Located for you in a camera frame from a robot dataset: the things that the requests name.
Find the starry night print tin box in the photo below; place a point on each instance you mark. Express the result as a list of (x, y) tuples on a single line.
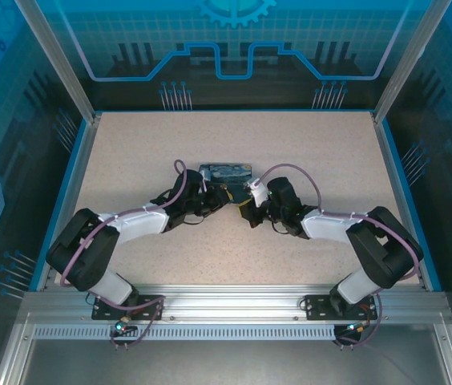
[(226, 174)]

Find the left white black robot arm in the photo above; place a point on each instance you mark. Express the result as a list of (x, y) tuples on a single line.
[(142, 222)]

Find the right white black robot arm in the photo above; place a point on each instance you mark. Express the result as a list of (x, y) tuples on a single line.
[(326, 224)]

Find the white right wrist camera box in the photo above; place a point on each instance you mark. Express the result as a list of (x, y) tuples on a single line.
[(257, 194)]

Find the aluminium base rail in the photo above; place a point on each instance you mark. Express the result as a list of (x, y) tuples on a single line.
[(234, 301)]

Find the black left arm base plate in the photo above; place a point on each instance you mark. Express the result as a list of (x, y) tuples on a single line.
[(150, 306)]

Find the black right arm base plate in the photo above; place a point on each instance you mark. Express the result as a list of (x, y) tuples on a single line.
[(318, 306)]

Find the aluminium frame post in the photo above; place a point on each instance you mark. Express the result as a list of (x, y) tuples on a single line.
[(61, 68), (406, 60)]

